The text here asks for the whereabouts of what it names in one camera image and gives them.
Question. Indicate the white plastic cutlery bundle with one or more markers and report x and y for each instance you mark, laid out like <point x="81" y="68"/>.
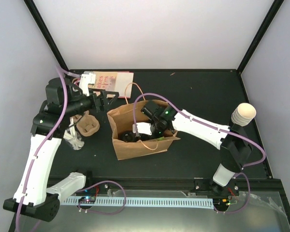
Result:
<point x="73" y="139"/>

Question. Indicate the printed orange paper bag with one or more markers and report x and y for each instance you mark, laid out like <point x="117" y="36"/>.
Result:
<point x="114" y="81"/>

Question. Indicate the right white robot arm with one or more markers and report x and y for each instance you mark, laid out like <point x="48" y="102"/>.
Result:
<point x="229" y="140"/>

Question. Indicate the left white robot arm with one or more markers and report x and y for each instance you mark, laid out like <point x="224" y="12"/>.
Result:
<point x="64" y="100"/>

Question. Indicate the brown pulp cup carrier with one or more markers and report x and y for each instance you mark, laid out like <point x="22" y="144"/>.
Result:
<point x="87" y="124"/>

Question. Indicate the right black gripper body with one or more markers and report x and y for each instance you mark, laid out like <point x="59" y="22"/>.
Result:
<point x="158" y="129"/>

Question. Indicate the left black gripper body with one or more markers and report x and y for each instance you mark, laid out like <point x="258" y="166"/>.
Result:
<point x="73" y="108"/>

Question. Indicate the stack of white paper cups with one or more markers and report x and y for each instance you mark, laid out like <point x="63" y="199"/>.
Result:
<point x="243" y="114"/>

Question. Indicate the perforated white metal rail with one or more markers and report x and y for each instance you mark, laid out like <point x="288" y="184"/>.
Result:
<point x="140" y="202"/>

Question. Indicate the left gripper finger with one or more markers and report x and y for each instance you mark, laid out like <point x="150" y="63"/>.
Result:
<point x="103" y="104"/>
<point x="106" y="94"/>

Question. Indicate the brown paper bag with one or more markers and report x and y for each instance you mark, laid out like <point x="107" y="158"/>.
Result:
<point x="126" y="118"/>

